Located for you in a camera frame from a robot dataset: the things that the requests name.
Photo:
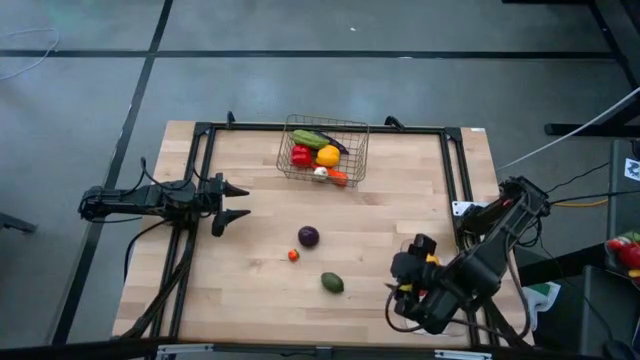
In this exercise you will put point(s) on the black clamp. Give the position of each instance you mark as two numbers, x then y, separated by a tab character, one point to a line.
395	121
230	119

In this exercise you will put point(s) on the white garlic bulb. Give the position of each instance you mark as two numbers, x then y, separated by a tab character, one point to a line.
320	172

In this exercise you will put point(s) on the yellow bell pepper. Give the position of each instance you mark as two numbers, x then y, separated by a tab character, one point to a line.
328	156

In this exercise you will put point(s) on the yellow fruit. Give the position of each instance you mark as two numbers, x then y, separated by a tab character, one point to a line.
433	259

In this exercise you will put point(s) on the white plate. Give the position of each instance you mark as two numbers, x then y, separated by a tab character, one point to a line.
462	206

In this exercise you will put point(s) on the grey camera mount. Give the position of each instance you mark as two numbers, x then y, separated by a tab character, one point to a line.
323	353

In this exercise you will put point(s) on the round purple plum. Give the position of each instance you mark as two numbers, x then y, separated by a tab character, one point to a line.
308	236

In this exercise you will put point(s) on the purple eggplant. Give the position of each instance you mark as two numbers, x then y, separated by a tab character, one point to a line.
340	146

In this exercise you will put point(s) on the red bell pepper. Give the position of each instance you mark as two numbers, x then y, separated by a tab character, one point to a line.
301	156

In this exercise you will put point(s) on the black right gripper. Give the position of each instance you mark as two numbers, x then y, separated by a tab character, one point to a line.
410	265

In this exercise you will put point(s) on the long red pepper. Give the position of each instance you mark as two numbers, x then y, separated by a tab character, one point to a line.
339	177

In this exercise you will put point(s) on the grey furniture leg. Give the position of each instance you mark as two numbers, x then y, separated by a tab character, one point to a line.
17	223

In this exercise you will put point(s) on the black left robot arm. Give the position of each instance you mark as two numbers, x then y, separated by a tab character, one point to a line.
150	197

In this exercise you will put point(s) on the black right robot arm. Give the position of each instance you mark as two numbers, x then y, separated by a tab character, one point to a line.
520	200

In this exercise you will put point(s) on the silver bracket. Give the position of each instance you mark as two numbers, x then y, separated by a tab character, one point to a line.
185	351
462	355

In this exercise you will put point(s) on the green white bag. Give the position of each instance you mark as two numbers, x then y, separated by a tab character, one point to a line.
542	295

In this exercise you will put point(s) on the small red strawberry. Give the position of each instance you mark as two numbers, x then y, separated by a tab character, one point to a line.
293	255

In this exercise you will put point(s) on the black white marker tag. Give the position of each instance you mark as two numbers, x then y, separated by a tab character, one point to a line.
632	169

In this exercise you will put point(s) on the black table frame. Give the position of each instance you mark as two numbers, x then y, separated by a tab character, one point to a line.
202	129

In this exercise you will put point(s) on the green pepper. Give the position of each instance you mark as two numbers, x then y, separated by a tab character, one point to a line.
307	139

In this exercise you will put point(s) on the green avocado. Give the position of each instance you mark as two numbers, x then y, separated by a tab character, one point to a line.
332	282

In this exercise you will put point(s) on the dark grey cabinet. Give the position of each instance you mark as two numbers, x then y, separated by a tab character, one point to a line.
610	320

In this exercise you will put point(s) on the bin of spare produce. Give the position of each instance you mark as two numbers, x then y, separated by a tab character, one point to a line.
625	255

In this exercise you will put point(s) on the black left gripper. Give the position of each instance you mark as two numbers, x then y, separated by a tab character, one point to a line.
211	195

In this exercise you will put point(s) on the black desk frame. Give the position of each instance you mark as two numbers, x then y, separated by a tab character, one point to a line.
575	129

